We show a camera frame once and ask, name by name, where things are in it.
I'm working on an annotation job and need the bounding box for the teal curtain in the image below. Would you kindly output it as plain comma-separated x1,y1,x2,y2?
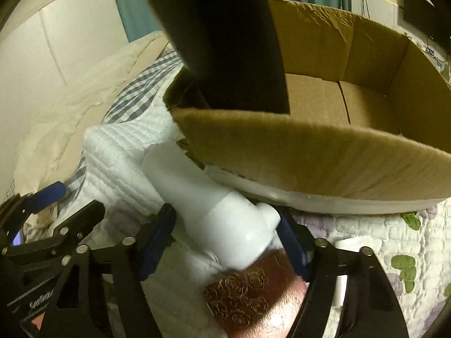
107,0,353,45

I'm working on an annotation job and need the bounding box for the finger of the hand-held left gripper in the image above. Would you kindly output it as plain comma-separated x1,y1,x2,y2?
0,181,68,226
5,200,107,266

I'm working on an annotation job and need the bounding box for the brown cardboard box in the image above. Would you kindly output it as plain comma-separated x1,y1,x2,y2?
148,0,451,216

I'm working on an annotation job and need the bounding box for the black wall television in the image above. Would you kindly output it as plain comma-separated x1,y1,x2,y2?
402,0,449,45

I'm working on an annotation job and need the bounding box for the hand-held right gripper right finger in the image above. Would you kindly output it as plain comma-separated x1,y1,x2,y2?
278,211,410,338

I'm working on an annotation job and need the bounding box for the cream duvet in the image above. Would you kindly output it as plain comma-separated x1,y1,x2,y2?
10,31,170,201

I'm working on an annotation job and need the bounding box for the white floral quilted blanket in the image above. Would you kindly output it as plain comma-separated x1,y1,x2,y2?
14,106,451,338

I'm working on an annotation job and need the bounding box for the cream padded headboard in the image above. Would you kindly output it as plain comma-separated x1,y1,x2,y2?
0,0,129,201

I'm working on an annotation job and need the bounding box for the grey checked cloth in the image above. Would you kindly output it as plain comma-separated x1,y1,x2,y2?
67,50,184,191

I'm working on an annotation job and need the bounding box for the white bottle with copper cap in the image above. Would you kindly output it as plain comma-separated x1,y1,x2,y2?
142,142,309,338

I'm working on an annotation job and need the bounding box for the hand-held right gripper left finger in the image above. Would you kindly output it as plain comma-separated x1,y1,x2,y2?
42,203,177,338

